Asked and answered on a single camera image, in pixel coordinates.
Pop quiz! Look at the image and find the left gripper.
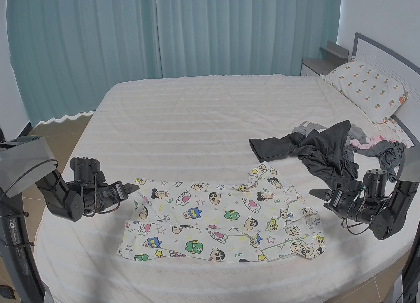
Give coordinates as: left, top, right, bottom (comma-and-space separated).
96, 181, 129, 211

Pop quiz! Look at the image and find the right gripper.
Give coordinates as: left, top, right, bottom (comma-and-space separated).
329, 189, 360, 223

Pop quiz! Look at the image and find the white printed pyjama top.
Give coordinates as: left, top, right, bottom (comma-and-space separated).
117, 161, 327, 263

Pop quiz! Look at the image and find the bed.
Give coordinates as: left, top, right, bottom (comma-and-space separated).
33, 32, 420, 303

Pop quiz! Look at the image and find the black garment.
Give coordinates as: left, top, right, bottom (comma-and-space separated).
249, 120, 360, 190

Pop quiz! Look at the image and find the pink garment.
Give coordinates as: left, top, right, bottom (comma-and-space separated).
349, 134, 384, 149

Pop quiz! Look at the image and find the dark grey garment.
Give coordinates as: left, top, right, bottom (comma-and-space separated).
356, 140, 407, 184

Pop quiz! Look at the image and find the white printed pillow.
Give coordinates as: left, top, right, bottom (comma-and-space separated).
323, 58, 410, 124

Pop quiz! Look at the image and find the grey bedside table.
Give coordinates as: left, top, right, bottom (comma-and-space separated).
301, 41, 349, 76

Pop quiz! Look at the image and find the blue-green curtain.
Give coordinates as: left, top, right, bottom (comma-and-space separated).
7, 0, 161, 125
154, 0, 342, 76

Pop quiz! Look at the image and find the black cable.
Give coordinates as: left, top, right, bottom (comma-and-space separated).
341, 218, 372, 235
0, 160, 58, 197
82, 197, 119, 217

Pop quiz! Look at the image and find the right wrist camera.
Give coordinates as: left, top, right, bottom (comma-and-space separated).
341, 181, 363, 197

